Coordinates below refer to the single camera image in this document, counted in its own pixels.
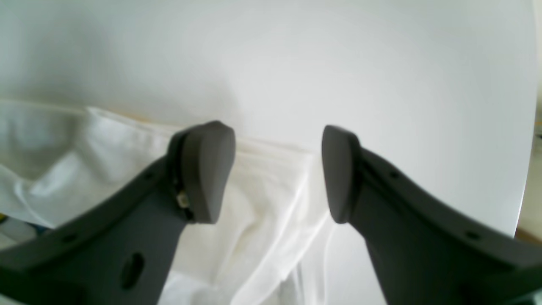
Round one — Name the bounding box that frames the white printed T-shirt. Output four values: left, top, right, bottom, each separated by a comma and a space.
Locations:
1, 100, 331, 305

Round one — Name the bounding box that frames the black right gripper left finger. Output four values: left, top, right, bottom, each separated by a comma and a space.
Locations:
1, 120, 236, 305

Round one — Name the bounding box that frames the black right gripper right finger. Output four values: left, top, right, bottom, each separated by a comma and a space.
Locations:
321, 125, 542, 305

